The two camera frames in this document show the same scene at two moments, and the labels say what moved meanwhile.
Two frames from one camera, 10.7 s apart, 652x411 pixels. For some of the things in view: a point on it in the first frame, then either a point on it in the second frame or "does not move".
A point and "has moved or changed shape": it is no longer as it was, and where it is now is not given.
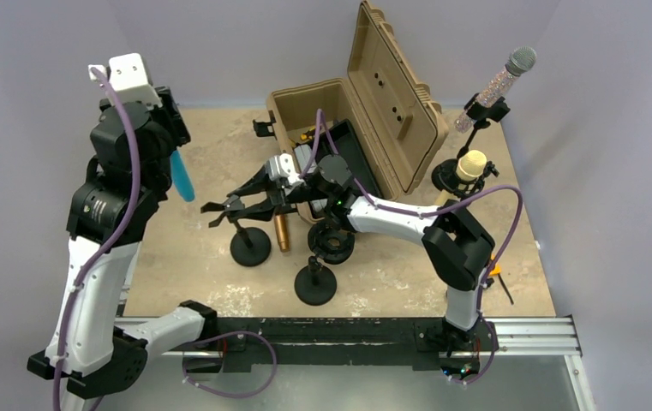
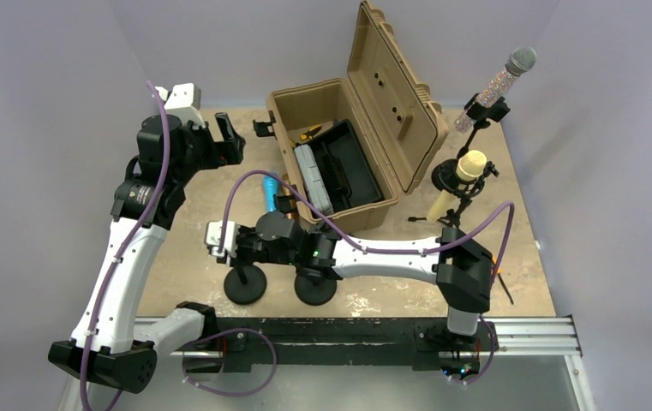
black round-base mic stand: x=250 y=247 has moved or changed shape
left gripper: x=167 y=116 -> x=220 y=153
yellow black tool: x=309 y=134 does not move
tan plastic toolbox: x=395 y=122 does not move
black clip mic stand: x=481 y=116 does not move
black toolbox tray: x=348 y=145 does not move
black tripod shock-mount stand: x=444 y=175 does not move
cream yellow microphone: x=470 y=166 does not move
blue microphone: x=181 y=177 has moved or changed shape
